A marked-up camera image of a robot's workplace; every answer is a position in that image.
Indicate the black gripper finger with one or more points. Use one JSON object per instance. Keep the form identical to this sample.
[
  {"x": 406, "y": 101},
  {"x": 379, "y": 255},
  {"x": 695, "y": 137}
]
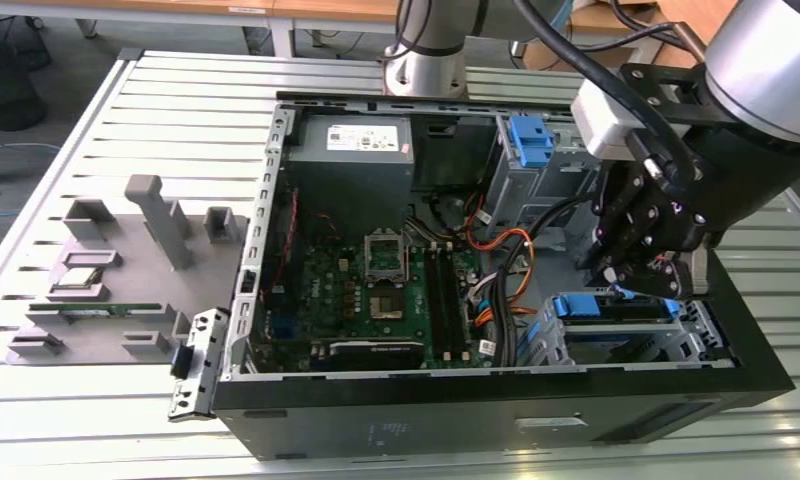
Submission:
[
  {"x": 680, "y": 280},
  {"x": 627, "y": 215}
]

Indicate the hard disk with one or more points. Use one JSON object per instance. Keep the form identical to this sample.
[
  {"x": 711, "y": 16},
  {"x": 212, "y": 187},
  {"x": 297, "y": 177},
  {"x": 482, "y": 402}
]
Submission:
[{"x": 576, "y": 306}]

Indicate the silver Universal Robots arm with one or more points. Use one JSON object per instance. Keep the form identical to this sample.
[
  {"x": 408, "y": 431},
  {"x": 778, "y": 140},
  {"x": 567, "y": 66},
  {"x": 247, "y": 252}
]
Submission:
[{"x": 761, "y": 75}]

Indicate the silver disk bay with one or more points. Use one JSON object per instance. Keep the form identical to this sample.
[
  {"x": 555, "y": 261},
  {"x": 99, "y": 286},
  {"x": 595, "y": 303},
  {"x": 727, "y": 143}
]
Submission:
[{"x": 614, "y": 328}]

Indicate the silver optical drive cage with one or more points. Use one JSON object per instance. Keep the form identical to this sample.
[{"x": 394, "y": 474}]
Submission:
[{"x": 547, "y": 180}]

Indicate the blue plastic drive latch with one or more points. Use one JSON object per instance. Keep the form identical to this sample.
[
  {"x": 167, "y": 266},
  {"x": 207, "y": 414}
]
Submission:
[{"x": 530, "y": 142}]

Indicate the black RAM slot bank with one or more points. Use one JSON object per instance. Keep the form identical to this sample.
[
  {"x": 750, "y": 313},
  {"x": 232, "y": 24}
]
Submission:
[{"x": 443, "y": 300}]

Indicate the CPU socket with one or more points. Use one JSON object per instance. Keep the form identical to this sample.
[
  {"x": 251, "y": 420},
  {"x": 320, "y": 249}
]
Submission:
[{"x": 386, "y": 304}]

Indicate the grey power supply unit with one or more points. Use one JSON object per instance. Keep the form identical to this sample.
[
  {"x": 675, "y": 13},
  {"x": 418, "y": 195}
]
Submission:
[{"x": 347, "y": 185}]

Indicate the black open PC case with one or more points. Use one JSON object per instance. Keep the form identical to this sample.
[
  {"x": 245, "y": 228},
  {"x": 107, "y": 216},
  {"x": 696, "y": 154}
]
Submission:
[{"x": 440, "y": 425}]

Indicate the green Dell motherboard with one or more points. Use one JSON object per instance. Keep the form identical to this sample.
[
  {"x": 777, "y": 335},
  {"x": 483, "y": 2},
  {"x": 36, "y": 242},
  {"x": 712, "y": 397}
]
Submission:
[{"x": 327, "y": 280}]

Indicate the black graphics card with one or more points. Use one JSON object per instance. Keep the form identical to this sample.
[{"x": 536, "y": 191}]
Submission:
[{"x": 374, "y": 352}]

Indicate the blue board connector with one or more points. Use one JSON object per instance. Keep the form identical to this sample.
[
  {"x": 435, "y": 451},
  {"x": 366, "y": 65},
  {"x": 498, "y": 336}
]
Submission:
[{"x": 283, "y": 325}]

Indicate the silver expansion slot retainer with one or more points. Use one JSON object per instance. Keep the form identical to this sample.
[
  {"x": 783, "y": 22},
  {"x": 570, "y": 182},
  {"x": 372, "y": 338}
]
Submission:
[{"x": 200, "y": 350}]

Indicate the grey plastic parts rack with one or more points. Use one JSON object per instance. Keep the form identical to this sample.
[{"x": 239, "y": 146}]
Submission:
[{"x": 147, "y": 285}]

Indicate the long wood-top desk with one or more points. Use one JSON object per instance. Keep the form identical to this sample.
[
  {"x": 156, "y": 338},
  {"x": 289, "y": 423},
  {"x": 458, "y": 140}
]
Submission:
[{"x": 173, "y": 7}]

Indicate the silver CPU chip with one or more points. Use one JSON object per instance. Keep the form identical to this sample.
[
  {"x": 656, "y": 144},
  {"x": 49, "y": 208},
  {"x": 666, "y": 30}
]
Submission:
[{"x": 75, "y": 281}]

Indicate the green RAM stick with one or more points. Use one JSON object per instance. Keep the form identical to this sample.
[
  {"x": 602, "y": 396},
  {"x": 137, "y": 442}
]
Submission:
[{"x": 83, "y": 315}]

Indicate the black waste bin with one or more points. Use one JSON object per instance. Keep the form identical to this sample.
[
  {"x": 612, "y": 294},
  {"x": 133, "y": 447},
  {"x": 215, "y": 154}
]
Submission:
[{"x": 16, "y": 105}]

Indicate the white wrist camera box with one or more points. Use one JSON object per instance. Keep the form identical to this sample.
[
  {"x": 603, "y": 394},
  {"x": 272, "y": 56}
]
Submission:
[{"x": 607, "y": 120}]

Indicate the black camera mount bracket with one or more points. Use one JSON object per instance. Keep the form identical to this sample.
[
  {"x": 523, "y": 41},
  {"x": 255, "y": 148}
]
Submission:
[{"x": 647, "y": 75}]

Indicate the wooden desk with white frame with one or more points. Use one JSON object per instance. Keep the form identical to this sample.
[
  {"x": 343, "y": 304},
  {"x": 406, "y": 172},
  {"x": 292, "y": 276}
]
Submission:
[{"x": 590, "y": 22}]

